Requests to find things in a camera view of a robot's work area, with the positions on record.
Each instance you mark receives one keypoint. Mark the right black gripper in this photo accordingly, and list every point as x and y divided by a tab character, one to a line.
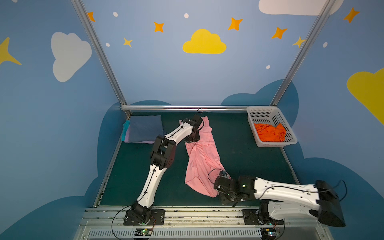
223	191

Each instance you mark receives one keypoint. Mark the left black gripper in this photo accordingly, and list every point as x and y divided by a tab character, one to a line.
191	137

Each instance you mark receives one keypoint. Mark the pink t shirt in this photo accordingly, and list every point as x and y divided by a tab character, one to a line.
204	164

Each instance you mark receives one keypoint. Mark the white plastic laundry basket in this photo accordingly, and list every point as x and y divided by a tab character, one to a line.
270	115

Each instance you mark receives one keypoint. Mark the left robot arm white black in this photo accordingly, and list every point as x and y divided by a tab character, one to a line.
162	157

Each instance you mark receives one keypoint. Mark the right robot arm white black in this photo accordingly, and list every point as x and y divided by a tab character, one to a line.
279	201

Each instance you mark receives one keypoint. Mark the folded grey blue t shirt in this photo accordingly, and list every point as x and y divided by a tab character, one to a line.
145	128

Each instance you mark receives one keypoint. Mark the right green circuit board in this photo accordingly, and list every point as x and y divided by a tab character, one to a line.
269	234

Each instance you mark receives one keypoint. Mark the green circuit board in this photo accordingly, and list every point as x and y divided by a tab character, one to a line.
269	234
146	232

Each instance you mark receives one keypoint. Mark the orange t shirt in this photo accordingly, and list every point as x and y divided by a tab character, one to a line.
269	133

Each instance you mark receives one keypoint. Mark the folded teal t shirt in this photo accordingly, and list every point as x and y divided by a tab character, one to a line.
125	127

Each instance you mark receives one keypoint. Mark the folded lilac t shirt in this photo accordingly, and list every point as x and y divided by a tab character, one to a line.
126	139

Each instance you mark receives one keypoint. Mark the left green circuit board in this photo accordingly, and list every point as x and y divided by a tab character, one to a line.
146	232

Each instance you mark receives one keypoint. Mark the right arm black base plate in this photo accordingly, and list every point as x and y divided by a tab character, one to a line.
258	217

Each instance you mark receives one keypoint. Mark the aluminium frame back crossbar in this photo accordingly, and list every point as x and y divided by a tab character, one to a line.
159	108

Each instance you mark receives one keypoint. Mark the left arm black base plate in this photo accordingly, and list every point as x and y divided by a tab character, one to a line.
157	216

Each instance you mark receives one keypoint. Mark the aluminium frame right post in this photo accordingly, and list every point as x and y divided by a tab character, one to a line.
304	50

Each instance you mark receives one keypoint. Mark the aluminium frame post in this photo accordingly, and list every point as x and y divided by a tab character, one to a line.
304	50
88	26

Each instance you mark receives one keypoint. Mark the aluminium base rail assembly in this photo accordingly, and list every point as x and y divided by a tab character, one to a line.
193	223

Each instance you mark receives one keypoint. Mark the aluminium frame left post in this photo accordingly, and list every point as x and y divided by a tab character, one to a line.
88	26

